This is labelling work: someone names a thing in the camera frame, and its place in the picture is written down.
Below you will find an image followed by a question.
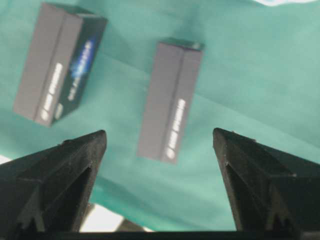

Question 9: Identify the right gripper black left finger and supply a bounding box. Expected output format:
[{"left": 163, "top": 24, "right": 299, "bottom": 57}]
[{"left": 0, "top": 129, "right": 108, "bottom": 240}]

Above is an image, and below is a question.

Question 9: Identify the black box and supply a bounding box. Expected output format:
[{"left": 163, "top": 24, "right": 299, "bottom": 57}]
[
  {"left": 13, "top": 2, "right": 108, "bottom": 127},
  {"left": 136, "top": 38, "right": 204, "bottom": 164}
]

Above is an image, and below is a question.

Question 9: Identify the green table cloth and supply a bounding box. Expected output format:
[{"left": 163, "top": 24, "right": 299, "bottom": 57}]
[{"left": 0, "top": 0, "right": 320, "bottom": 231}]

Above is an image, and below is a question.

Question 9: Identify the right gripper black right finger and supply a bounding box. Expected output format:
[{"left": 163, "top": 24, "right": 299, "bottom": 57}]
[{"left": 212, "top": 127, "right": 320, "bottom": 240}]

